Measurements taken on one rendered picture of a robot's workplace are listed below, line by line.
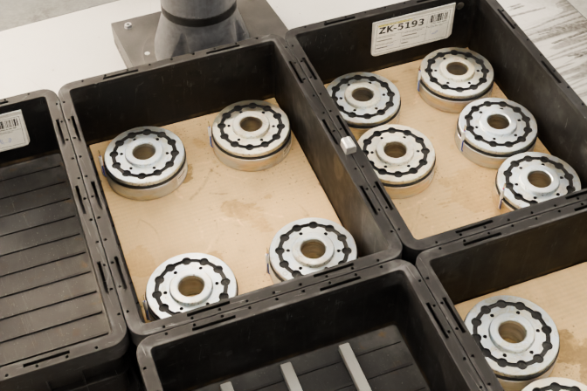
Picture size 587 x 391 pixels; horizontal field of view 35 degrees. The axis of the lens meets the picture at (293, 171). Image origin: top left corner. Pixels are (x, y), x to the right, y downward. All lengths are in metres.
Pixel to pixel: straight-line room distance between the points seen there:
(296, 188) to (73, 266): 0.29
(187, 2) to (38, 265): 0.47
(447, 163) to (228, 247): 0.31
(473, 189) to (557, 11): 0.59
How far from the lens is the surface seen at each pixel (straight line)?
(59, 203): 1.22
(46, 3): 2.96
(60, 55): 1.64
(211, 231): 1.16
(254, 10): 1.61
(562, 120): 1.23
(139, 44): 1.56
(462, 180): 1.22
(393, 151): 1.22
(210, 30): 1.44
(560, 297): 1.13
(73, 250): 1.17
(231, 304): 0.97
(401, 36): 1.34
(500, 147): 1.23
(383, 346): 1.06
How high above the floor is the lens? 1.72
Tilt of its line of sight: 47 degrees down
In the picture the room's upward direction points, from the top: 1 degrees counter-clockwise
